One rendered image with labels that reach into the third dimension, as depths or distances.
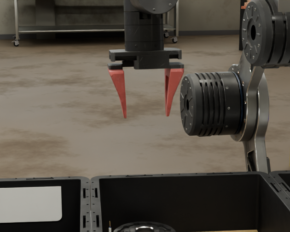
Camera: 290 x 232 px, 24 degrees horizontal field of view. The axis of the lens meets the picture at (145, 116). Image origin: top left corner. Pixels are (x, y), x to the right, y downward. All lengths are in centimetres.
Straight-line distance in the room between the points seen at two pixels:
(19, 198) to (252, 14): 61
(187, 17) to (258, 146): 956
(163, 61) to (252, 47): 47
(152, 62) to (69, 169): 328
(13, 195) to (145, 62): 33
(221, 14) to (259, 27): 1016
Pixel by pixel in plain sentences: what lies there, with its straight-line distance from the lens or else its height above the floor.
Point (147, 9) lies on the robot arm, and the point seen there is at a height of 122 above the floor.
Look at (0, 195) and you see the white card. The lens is 113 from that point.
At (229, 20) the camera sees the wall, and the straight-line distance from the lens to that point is 1157.
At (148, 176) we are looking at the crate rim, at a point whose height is 93.
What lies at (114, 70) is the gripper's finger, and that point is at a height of 113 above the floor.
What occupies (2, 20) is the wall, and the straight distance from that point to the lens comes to 1105.
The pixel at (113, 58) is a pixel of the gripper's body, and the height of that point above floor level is 115.
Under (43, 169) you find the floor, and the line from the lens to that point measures 423.
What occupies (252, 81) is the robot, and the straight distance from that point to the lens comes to 179.
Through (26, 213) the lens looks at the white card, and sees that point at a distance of 113.
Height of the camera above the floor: 128
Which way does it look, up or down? 13 degrees down
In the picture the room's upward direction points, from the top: straight up
